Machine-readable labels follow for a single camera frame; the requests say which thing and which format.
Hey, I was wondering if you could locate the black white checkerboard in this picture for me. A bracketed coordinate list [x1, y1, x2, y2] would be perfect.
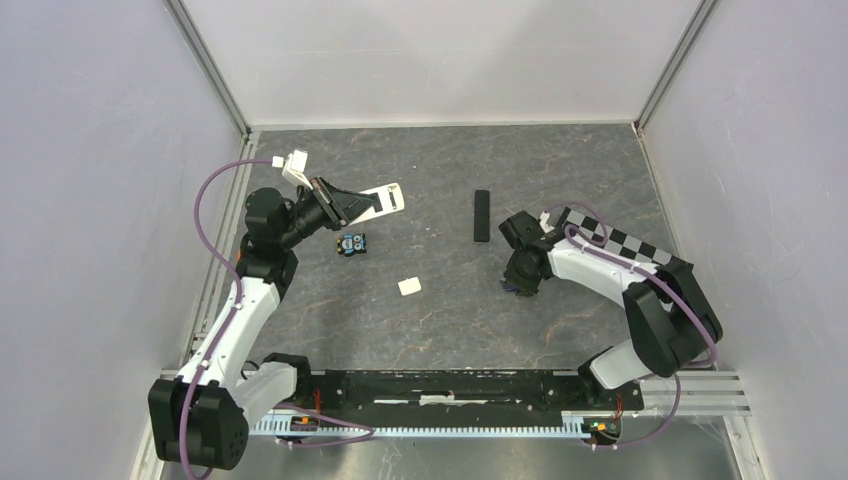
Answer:
[553, 207, 676, 265]

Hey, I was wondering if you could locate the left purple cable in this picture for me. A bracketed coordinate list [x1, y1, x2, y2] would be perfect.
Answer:
[178, 157, 286, 480]

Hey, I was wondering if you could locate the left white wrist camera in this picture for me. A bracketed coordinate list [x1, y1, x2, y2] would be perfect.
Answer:
[271, 149, 312, 190]

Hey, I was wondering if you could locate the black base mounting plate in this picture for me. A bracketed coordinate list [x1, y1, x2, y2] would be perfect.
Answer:
[290, 369, 645, 428]

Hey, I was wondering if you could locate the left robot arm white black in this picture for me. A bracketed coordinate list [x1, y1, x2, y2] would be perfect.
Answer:
[148, 177, 404, 471]

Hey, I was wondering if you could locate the black remote control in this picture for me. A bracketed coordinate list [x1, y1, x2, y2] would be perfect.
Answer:
[473, 190, 491, 243]

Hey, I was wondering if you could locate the red white remote control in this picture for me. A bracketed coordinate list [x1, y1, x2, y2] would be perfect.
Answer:
[356, 183, 405, 222]

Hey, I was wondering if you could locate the white remote battery cover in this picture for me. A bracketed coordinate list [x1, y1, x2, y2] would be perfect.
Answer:
[397, 277, 422, 296]

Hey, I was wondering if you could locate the grey slotted cable duct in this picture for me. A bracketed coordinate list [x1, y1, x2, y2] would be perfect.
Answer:
[249, 413, 590, 440]

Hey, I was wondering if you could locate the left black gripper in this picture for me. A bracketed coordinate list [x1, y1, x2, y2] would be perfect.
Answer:
[278, 175, 377, 249]

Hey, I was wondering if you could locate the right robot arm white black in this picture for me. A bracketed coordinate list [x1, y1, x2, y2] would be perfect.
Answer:
[499, 207, 723, 408]

